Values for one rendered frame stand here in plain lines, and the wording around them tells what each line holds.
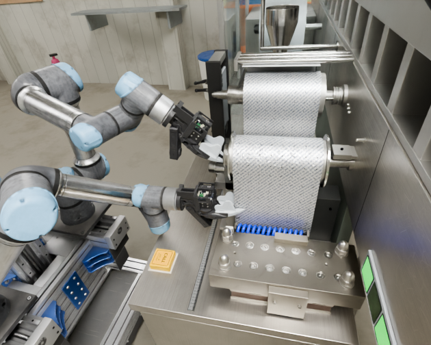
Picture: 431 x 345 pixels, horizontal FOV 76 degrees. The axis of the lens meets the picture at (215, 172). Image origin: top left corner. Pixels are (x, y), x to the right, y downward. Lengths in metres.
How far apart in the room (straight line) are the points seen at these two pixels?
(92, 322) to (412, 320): 1.58
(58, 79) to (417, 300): 1.13
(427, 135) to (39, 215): 0.79
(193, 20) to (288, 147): 4.10
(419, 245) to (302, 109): 0.57
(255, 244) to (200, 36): 4.15
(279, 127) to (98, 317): 1.41
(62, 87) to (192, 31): 3.77
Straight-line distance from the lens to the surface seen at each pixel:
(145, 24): 5.09
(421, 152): 0.51
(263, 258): 0.84
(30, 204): 0.78
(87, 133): 0.80
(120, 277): 1.92
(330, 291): 0.82
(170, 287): 0.97
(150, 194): 0.91
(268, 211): 0.87
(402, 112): 0.64
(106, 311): 1.84
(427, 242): 0.47
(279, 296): 0.81
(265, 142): 0.77
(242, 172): 0.78
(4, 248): 0.87
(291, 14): 1.35
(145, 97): 0.79
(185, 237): 1.08
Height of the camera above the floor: 1.72
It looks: 38 degrees down
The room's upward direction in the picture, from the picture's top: 6 degrees counter-clockwise
